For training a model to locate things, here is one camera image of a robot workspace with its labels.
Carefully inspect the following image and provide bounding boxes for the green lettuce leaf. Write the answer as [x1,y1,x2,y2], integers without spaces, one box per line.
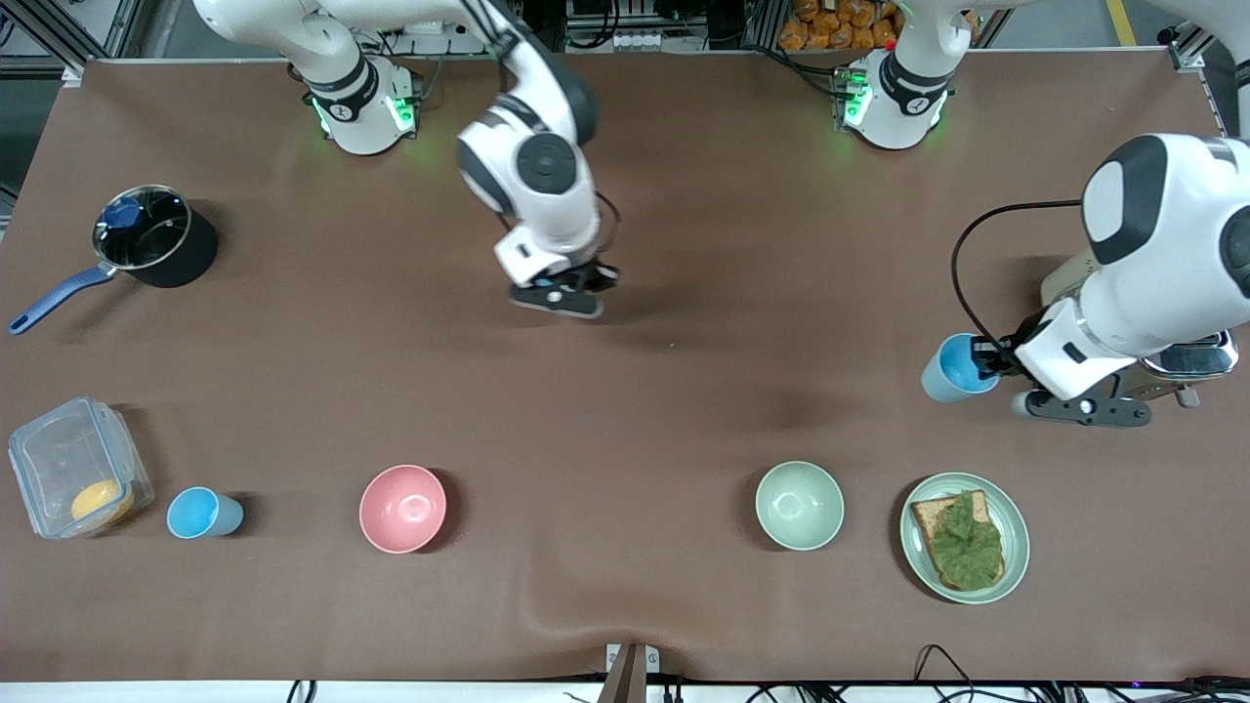
[926,490,1007,592]

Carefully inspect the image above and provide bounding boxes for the green plate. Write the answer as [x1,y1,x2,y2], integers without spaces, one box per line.
[899,472,1031,605]

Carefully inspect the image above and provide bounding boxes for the blue cup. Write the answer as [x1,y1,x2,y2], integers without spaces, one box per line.
[166,486,245,540]
[921,333,1002,403]

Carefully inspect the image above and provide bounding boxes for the toast slice with crust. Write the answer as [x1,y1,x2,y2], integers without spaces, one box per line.
[910,488,1007,592]

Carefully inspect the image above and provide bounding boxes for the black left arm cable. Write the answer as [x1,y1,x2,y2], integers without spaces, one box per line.
[952,200,1085,348]

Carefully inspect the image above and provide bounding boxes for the pink bowl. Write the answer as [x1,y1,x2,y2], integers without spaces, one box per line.
[358,464,448,555]

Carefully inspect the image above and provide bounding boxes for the aluminium frame profile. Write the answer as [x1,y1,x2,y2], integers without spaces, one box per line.
[1167,20,1217,71]
[0,0,157,79]

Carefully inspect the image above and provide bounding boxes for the clear plastic container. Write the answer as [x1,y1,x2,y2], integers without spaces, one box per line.
[8,395,155,540]

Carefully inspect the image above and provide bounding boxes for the metal mounting bracket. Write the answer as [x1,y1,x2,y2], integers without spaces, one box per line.
[604,642,661,677]

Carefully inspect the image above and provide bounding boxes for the beige chrome toaster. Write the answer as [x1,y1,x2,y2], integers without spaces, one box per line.
[1039,249,1241,409]

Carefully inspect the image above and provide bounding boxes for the glass lid blue knob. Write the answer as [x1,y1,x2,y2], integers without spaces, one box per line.
[93,186,191,272]

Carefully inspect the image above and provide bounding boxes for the yellow round food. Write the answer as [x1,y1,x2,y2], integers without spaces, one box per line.
[70,478,136,533]

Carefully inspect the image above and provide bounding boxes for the brown table cloth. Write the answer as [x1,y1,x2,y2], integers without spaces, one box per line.
[0,49,1250,684]

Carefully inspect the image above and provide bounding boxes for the green bowl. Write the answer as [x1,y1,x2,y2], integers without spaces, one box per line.
[754,460,846,552]

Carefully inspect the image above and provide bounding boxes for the black saucepan blue handle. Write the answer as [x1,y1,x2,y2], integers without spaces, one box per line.
[8,186,218,336]

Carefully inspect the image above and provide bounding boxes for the red black cable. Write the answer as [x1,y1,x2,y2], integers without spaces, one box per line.
[913,644,978,689]

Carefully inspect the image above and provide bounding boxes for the brown camera post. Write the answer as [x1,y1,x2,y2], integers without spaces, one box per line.
[598,644,647,703]

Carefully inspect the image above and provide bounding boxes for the orange snack packs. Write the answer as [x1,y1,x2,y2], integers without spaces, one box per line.
[778,0,904,52]

